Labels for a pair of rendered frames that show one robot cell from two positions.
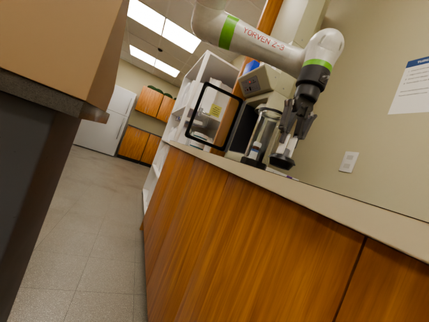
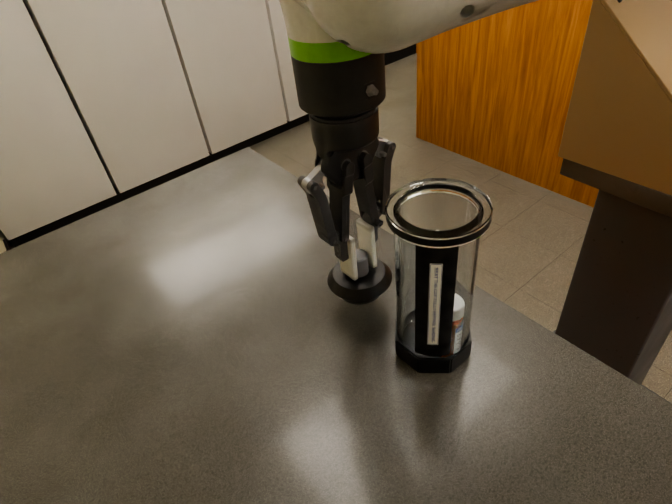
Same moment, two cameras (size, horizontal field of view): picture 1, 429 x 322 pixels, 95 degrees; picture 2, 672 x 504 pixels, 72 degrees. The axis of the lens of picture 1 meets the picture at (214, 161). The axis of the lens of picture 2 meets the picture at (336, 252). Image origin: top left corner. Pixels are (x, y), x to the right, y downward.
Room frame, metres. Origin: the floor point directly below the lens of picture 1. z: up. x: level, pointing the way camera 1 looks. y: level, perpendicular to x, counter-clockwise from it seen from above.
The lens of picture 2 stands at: (1.12, -0.33, 1.45)
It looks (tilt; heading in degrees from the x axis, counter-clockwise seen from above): 40 degrees down; 169
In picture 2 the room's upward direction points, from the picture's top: 8 degrees counter-clockwise
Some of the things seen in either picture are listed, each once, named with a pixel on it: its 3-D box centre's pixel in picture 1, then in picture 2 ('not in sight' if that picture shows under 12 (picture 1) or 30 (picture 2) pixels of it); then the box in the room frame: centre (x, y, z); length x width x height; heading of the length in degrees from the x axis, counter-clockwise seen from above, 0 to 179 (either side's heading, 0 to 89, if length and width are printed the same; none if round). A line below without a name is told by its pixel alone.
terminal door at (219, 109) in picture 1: (214, 117); not in sight; (1.37, 0.11, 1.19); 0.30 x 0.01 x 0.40; 106
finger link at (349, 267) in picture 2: (290, 147); (347, 255); (0.66, -0.22, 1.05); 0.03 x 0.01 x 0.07; 23
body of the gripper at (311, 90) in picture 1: (303, 101); (346, 143); (0.66, -0.21, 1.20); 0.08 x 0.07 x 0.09; 113
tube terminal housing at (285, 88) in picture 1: (268, 115); not in sight; (1.32, -0.23, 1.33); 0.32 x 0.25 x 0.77; 23
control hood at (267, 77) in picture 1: (254, 83); not in sight; (1.25, -0.06, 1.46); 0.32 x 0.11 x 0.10; 23
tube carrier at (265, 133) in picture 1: (262, 138); (434, 279); (0.76, -0.14, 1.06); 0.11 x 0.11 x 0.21
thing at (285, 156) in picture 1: (282, 158); (359, 272); (0.65, -0.21, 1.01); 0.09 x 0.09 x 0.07
